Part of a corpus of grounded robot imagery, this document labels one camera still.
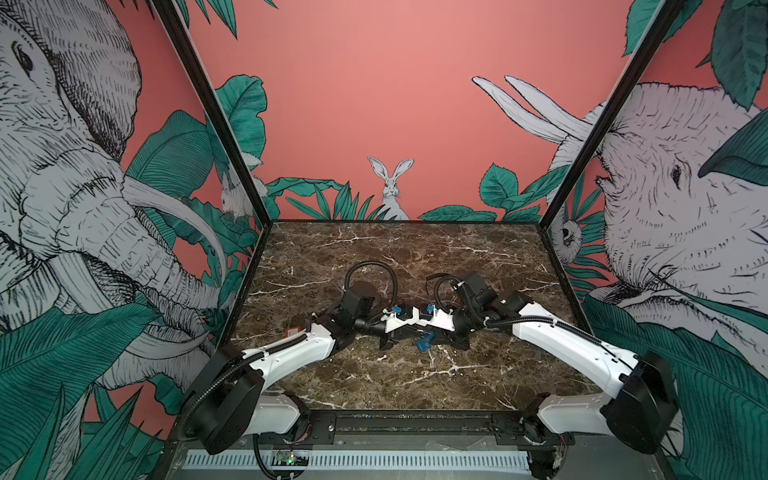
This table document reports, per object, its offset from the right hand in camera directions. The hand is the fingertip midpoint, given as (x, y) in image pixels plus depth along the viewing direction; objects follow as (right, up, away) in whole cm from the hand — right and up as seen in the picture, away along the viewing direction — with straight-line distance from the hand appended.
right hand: (427, 332), depth 75 cm
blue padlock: (-1, -2, -1) cm, 3 cm away
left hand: (-2, +1, -1) cm, 3 cm away
